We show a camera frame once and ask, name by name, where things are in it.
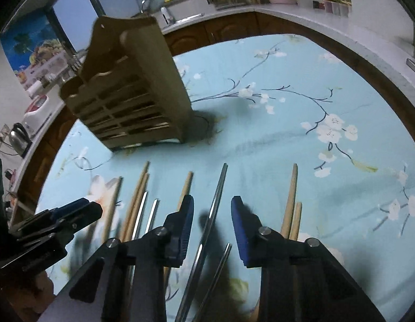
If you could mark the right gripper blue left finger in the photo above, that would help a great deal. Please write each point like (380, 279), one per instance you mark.
(178, 225)

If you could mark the light blue floral tablecloth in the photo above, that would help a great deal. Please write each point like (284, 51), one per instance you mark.
(264, 106)

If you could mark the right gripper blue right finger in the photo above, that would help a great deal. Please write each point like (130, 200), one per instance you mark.
(251, 237)

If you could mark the pink seasoning box set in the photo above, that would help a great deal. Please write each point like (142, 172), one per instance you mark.
(338, 8)

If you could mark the left human hand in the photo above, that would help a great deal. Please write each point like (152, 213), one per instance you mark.
(29, 299)

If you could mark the fork in holder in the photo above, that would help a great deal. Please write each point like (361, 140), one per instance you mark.
(75, 64)

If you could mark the chrome sink faucet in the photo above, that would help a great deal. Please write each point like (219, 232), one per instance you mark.
(152, 6)

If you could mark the stainless electric kettle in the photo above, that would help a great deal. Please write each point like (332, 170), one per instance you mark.
(19, 140)

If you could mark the wooden chopstick centre carved end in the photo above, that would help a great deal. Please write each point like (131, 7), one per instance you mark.
(185, 191)

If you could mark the wall power socket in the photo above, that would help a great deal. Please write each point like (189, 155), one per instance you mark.
(4, 133)

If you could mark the tropical fruit wall poster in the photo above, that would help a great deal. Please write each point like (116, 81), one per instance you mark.
(33, 49)

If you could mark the wooden chopstick pair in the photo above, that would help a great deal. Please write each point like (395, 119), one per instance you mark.
(295, 224)
(290, 206)

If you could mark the wooden utensil holder caddy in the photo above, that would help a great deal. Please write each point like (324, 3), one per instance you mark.
(129, 90)

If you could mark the white red rice cooker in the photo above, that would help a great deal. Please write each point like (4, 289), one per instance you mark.
(36, 114)

